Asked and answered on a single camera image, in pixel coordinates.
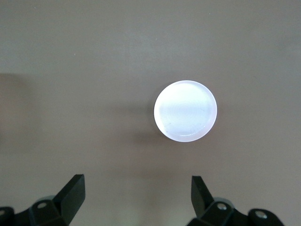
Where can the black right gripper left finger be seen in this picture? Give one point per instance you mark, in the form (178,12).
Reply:
(70,195)

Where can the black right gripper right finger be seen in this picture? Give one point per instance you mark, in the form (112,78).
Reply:
(202,200)

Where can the pale pink round plate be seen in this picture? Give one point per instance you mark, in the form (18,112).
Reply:
(185,110)

